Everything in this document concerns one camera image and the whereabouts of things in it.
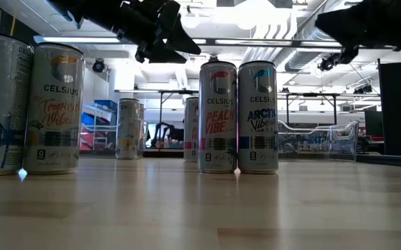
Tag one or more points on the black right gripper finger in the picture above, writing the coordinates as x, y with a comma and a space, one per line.
341, 33
339, 15

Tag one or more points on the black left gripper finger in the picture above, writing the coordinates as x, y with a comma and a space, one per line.
176, 31
159, 53

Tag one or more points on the Celsius Tropical Vibe can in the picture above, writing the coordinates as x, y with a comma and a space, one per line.
127, 128
142, 132
55, 111

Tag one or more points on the Celsius Peach Vibe can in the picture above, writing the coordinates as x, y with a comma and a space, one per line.
218, 121
191, 132

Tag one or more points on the clear plastic bin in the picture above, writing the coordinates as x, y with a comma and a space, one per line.
100, 139
342, 142

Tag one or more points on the Celsius Arctic Vibe can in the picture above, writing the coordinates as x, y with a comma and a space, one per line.
2, 104
257, 121

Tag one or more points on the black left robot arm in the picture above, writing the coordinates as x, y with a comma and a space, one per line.
89, 10

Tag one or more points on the small black robot arm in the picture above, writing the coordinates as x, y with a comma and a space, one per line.
166, 133

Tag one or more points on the black spotlight cluster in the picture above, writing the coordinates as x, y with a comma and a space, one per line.
328, 62

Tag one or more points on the black beam with light strips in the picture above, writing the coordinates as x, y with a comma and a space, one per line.
273, 43

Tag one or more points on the shelf with coloured bins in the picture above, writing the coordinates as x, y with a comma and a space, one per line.
100, 107

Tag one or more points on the small dark monitor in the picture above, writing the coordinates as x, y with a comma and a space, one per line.
374, 123

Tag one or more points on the black dome camera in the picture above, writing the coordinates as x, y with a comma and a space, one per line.
213, 57
98, 65

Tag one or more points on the silver ventilation duct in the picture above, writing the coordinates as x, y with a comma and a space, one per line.
301, 59

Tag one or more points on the black frame workstation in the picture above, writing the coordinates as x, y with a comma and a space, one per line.
334, 109
161, 104

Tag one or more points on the black aluminium table frame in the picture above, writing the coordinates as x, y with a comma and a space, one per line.
388, 160

